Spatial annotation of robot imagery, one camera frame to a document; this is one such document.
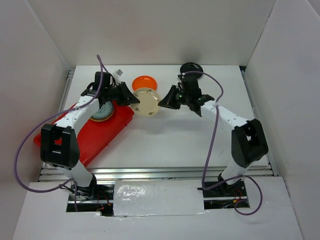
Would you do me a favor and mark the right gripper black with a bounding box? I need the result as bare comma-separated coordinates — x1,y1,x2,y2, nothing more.
158,85,191,110

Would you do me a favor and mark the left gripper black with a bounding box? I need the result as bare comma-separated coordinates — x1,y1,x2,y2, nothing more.
105,82,140,107

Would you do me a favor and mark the beige plate with motifs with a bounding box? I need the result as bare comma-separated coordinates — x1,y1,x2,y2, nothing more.
130,87,161,117

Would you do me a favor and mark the orange plate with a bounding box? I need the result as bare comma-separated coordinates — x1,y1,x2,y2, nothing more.
132,75,158,91

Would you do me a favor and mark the blue white patterned plate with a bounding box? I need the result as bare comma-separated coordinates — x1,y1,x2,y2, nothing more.
90,101,114,121

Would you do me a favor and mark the yellow brown patterned plate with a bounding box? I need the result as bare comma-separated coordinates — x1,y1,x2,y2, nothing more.
90,111,114,122

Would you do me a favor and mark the black plate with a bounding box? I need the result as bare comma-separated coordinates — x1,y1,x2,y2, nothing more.
180,62,203,79

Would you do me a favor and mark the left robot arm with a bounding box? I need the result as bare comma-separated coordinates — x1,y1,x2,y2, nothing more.
40,69,138,200

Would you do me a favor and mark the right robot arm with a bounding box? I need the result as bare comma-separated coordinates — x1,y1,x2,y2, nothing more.
158,71,269,196

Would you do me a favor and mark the white foil cover sheet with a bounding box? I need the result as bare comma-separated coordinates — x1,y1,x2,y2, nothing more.
113,180,205,217

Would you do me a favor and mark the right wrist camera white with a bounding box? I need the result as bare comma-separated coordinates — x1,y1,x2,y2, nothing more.
177,73,186,92

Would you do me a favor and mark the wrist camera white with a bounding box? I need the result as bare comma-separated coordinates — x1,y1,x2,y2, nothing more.
177,73,186,92
112,69,123,85

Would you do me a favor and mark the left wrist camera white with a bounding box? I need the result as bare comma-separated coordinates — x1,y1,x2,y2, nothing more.
112,69,123,85

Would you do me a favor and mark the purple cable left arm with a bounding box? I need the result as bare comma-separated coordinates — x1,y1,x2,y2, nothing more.
13,54,106,212

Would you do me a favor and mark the aluminium rail front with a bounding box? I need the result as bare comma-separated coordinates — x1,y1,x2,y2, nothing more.
38,165,274,182

